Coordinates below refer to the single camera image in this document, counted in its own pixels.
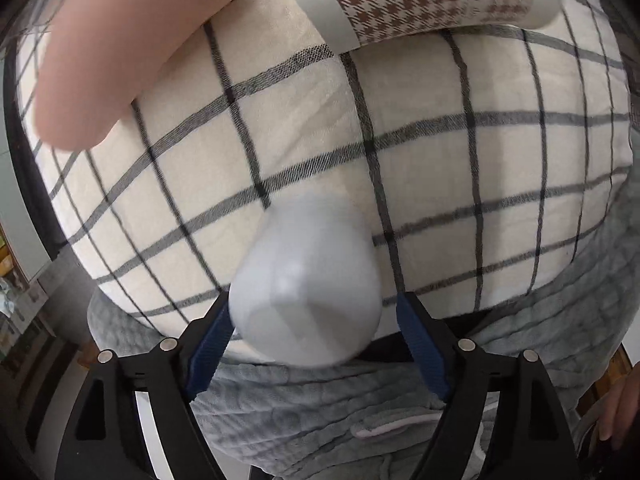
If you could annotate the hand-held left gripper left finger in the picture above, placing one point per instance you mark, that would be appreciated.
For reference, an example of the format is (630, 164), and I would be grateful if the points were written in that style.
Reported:
(207, 355)

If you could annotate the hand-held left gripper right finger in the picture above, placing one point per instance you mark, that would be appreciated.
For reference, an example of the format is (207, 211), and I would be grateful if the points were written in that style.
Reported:
(422, 350)

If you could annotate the white cup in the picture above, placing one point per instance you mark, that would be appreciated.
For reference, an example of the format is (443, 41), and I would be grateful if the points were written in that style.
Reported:
(305, 282)

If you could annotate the person's right hand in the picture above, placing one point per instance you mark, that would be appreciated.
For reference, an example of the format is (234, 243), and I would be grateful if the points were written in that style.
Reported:
(617, 405)

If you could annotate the grey quilted blanket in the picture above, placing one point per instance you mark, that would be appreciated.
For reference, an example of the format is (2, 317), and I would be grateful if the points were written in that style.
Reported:
(325, 405)

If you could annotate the cluttered shelf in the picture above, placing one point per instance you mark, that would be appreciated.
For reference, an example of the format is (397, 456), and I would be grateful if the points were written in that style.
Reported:
(17, 310)

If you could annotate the cream plaid blanket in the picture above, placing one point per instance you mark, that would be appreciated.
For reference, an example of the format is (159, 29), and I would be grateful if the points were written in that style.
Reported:
(350, 160)

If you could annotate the pink pillow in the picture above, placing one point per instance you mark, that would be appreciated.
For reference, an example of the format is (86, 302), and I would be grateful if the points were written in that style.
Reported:
(115, 50)

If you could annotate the black bed frame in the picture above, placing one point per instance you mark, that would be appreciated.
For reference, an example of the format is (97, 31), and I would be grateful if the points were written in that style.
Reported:
(30, 170)

